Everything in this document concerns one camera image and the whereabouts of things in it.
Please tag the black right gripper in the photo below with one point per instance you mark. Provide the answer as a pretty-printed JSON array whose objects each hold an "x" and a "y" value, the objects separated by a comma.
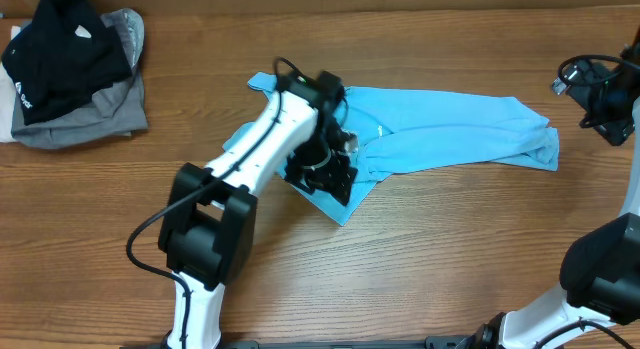
[{"x": 620, "y": 126}]

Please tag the black folded shirt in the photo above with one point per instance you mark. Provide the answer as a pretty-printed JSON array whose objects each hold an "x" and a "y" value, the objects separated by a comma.
[{"x": 62, "y": 58}]

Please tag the grey folded shirt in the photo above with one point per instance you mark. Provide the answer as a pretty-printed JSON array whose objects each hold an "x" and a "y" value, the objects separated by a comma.
[{"x": 114, "y": 111}]

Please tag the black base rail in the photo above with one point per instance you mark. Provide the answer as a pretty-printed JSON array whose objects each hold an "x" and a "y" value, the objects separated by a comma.
[{"x": 430, "y": 342}]

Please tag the white folded shirt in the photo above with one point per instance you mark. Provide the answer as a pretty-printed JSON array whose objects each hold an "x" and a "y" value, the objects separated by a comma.
[{"x": 7, "y": 106}]

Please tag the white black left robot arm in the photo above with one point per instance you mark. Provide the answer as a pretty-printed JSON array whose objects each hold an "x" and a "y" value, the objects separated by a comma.
[{"x": 208, "y": 233}]

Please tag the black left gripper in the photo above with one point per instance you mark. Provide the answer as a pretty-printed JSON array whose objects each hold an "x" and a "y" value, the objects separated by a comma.
[{"x": 332, "y": 175}]

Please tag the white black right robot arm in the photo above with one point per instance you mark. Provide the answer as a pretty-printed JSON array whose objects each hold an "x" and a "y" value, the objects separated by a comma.
[{"x": 598, "y": 284}]

